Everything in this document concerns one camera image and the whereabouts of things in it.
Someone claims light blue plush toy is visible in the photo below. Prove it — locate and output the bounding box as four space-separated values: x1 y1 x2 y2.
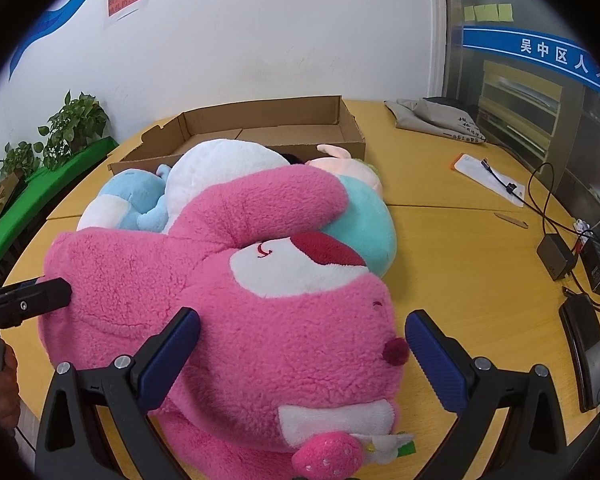
77 164 173 233

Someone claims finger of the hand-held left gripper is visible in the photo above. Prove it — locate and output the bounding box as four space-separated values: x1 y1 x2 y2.
0 278 73 333

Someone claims person's left hand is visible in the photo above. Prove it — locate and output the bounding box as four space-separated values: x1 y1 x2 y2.
0 347 21 431

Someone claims small green potted plant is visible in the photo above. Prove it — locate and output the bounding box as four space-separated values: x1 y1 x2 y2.
0 141 43 181

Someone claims pink plush bear toy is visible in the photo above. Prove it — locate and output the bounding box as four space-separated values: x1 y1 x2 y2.
36 164 417 480

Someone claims beige slatted rack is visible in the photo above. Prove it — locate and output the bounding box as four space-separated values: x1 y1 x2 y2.
480 60 564 161

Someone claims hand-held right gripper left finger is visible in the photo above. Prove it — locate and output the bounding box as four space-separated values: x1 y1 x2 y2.
35 306 202 480

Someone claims black power adapter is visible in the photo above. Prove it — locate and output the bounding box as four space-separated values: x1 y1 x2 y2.
536 233 576 281

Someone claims large green potted plant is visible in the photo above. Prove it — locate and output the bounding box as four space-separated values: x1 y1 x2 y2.
37 91 111 171

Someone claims blue window banner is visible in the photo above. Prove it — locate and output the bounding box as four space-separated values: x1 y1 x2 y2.
461 25 600 98

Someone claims red wall sign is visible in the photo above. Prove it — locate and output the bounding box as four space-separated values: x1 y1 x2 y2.
102 0 145 22

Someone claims white plush toy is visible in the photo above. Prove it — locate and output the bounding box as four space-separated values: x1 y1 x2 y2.
162 138 292 233

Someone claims short black adapter cable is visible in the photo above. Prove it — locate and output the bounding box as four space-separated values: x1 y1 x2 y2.
480 158 518 194

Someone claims teal and pink plush toy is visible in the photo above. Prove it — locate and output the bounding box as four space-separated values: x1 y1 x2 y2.
305 144 398 277

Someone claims brown cardboard box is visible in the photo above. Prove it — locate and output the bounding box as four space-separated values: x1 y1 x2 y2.
107 94 367 176

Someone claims grey cloth bag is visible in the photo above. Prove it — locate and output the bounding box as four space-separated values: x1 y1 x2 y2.
384 96 488 146

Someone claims green bench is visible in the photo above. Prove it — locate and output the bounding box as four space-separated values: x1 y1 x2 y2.
0 136 120 281

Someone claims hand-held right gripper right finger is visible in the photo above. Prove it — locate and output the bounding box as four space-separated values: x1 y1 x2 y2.
405 309 573 480

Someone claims long black cable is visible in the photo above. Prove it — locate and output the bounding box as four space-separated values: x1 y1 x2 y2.
527 161 581 241

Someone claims black smartphone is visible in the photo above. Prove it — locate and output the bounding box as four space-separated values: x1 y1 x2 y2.
558 292 600 413

